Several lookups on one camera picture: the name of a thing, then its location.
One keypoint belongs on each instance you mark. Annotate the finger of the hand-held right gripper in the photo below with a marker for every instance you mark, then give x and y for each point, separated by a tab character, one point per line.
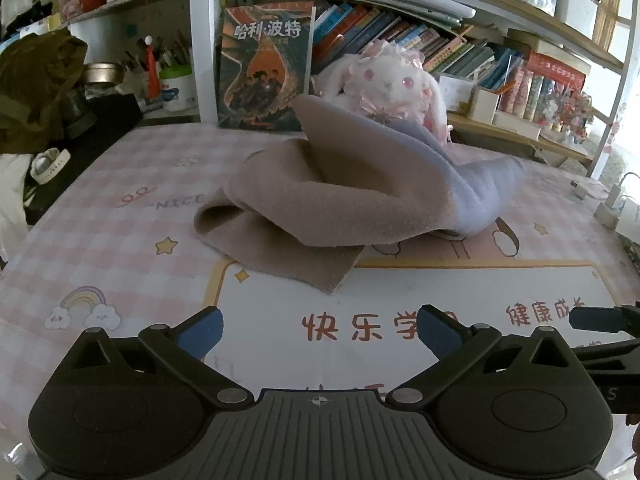
610	352
595	319

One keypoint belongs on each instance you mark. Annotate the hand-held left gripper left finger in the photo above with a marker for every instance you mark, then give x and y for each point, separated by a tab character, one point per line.
202	331

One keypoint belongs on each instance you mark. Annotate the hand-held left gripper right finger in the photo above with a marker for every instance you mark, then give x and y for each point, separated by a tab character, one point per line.
440	336

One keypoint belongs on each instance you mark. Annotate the beige and lavender sweater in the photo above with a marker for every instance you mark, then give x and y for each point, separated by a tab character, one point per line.
310	200

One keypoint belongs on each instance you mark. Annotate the white power strip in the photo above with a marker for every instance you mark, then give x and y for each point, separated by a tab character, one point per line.
620	220

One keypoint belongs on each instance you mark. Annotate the white charger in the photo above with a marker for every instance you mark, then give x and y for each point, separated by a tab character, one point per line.
620	192

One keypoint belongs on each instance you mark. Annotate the black cloth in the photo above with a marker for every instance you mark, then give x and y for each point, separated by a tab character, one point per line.
100	130

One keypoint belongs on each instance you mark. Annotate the row of pink packets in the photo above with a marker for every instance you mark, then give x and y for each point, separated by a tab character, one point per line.
550	95

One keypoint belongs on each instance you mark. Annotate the white cloth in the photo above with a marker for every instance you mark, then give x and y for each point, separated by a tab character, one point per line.
12	195

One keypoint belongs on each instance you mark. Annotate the small white open box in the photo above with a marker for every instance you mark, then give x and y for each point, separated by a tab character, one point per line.
484	105

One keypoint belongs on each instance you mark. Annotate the white pen cup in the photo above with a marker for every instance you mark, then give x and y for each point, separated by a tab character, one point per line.
177	90

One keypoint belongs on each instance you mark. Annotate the white card box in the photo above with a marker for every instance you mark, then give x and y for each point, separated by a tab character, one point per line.
456	92

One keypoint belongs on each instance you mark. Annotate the red bottle with white cap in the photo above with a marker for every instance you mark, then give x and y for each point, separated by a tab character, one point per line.
152	80

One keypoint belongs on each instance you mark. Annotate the pink white plush bunny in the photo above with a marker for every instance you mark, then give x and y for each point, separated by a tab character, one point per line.
395	80

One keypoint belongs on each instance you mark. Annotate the dark illustrated book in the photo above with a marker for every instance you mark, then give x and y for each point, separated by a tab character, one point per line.
260	75

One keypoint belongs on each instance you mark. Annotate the round metal tin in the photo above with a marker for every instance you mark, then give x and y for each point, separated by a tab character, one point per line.
102	74

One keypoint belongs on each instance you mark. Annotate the bundle of pens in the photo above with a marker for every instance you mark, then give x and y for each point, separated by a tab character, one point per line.
170	55

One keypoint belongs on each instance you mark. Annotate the white shelf unit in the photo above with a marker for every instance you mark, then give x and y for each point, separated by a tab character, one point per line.
200	35

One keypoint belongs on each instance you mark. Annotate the olive green bag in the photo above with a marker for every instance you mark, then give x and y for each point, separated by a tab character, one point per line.
35	85

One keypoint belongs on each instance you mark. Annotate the row of colourful books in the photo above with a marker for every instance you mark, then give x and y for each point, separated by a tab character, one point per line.
400	30

